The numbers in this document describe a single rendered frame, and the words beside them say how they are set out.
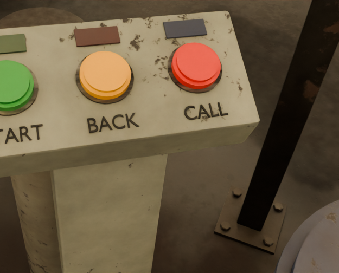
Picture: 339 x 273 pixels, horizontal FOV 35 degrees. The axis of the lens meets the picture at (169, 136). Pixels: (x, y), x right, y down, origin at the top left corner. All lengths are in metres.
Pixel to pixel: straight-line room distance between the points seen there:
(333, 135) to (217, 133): 0.88
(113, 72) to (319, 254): 0.28
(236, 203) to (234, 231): 0.06
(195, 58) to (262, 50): 1.03
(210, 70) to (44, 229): 0.42
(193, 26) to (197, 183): 0.69
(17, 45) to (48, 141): 0.08
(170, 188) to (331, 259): 0.59
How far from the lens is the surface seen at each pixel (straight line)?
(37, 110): 0.42
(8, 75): 0.43
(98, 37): 0.45
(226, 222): 1.07
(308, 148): 1.26
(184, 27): 0.47
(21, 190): 0.74
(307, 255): 0.57
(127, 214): 0.53
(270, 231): 1.09
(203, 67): 0.44
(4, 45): 0.45
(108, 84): 0.42
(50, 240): 0.81
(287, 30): 1.57
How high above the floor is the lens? 0.89
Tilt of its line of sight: 48 degrees down
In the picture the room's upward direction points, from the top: 8 degrees clockwise
